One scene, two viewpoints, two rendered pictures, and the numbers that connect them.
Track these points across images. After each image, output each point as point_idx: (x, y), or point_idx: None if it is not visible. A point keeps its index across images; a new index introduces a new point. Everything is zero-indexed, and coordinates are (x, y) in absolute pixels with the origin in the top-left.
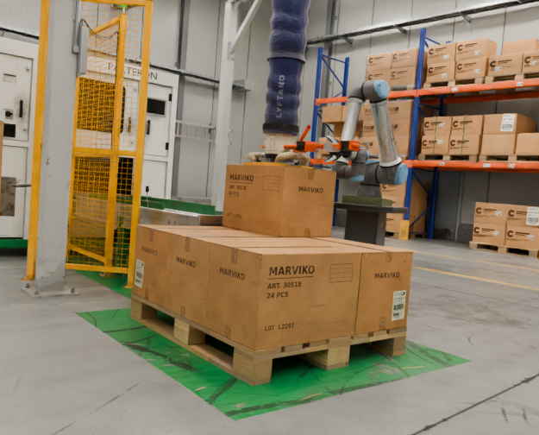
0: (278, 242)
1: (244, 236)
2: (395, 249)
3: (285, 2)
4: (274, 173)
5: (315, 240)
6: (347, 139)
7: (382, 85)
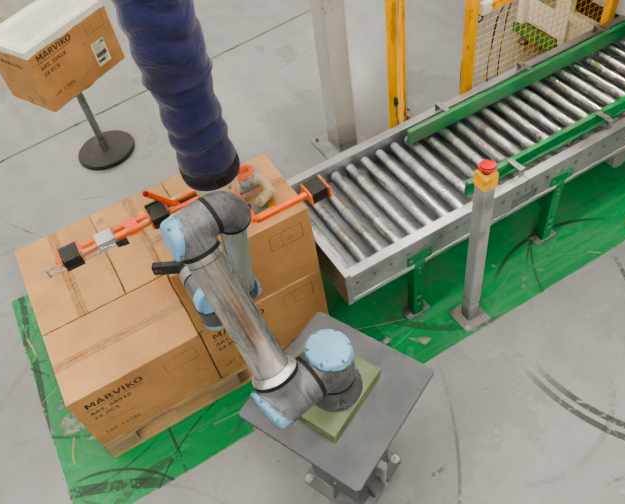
0: (109, 267)
1: None
2: (83, 388)
3: None
4: None
5: (147, 306)
6: None
7: (162, 233)
